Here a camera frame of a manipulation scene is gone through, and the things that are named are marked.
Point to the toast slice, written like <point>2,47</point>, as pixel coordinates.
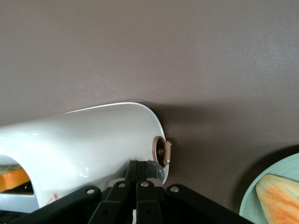
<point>11,177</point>

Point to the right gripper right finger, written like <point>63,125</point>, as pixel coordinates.
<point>163,205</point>

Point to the pale green plate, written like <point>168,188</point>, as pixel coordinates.
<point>250,203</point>

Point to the grey toaster lever knob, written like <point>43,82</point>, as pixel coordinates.
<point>157,171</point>

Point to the white two-slot toaster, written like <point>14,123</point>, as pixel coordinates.
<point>81,140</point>

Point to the triangular orange pastry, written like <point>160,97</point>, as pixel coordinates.
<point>280,200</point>

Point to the brown table mat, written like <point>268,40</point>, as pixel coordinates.
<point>149,58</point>

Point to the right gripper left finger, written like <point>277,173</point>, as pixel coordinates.
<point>112,205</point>

